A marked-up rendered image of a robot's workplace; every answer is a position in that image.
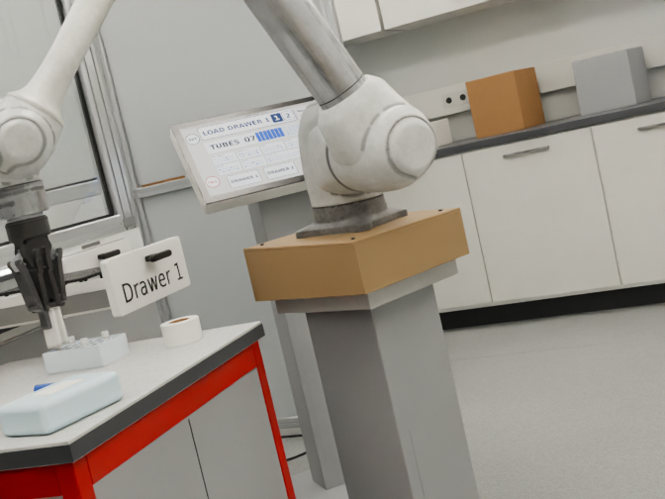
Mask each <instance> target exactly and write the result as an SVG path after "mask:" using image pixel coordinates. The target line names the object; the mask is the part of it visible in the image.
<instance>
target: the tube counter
mask: <svg viewBox="0 0 665 499"><path fill-rule="evenodd" d="M299 125H300V123H295V124H290V125H286V126H281V127H276V128H272V129H267V130H263V131H258V132H253V133H249V134H244V135H241V136H242V138H243V140H244V142H245V144H246V145H247V146H248V145H253V144H257V143H262V142H266V141H271V140H275V139H280V138H284V137H289V136H293V135H298V132H299Z"/></svg>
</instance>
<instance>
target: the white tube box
mask: <svg viewBox="0 0 665 499"><path fill-rule="evenodd" d="M109 338H110V339H107V340H103V338H102V337H98V338H92V339H87V340H88V345H89V346H86V347H83V346H82V344H81V341H75V344H74V345H69V344H67V345H62V348H63V349H62V350H56V349H52V350H50V351H48V352H45V353H43V358H44V362H45V366H46V369H47V374H53V373H60V372H66V371H72V370H79V369H86V368H93V367H100V366H105V365H107V364H109V363H111V362H113V361H115V360H117V359H118V358H120V357H122V356H124V355H126V354H128V353H130V349H129V345H128V341H127V337H126V334H125V333H122V334H116V335H111V336H109Z"/></svg>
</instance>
